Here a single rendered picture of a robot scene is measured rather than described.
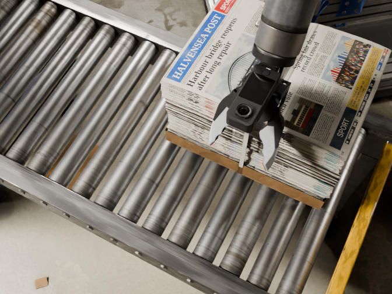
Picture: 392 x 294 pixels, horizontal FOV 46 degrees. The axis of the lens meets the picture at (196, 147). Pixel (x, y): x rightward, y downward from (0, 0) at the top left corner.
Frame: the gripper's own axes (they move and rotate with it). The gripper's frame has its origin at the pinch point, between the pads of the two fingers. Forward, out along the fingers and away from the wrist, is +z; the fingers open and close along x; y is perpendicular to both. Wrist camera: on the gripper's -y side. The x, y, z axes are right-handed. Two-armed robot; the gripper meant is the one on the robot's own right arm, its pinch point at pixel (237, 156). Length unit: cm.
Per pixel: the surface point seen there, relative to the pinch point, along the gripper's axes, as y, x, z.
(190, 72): 8.1, 15.5, -7.8
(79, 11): 37, 63, 2
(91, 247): 42, 53, 96
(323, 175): 9.0, -14.9, 1.8
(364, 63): 24.0, -13.1, -15.9
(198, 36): 15.8, 18.5, -12.1
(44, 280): 26, 62, 106
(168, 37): 40, 36, 1
